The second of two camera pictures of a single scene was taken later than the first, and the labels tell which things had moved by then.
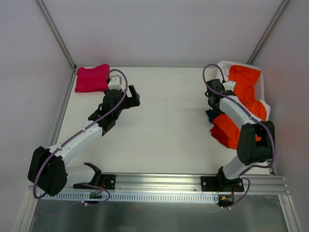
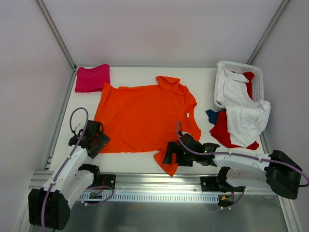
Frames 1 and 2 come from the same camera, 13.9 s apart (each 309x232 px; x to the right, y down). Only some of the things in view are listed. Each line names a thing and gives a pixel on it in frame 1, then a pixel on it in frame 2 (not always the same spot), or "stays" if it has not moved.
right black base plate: x=221 y=184 stays
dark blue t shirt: x=211 y=115 stays
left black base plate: x=107 y=181 stays
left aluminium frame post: x=56 y=34 stays
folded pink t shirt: x=93 y=79 stays
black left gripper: x=127 y=102 → x=101 y=142
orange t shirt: x=226 y=128 → x=146 y=118
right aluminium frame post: x=284 y=4 stays
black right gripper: x=215 y=85 → x=175 y=154
